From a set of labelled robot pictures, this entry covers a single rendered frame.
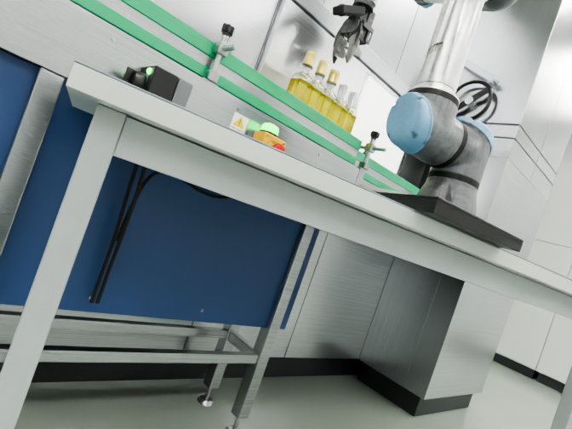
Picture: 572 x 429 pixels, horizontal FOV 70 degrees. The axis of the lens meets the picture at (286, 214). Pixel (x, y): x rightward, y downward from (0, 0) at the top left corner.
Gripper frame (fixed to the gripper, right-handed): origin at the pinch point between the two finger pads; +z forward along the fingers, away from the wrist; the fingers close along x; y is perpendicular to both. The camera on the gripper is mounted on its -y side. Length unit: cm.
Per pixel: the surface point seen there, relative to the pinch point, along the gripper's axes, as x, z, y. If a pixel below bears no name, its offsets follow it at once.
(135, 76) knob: -20, 40, -66
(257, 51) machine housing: 15.7, 8.0, -20.6
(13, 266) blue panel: -12, 80, -72
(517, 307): 25, 62, 371
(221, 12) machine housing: 16.0, 4.5, -36.4
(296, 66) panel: 12.4, 5.7, -6.1
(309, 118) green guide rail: -13.1, 27.2, -16.0
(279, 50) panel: 12.5, 4.7, -14.8
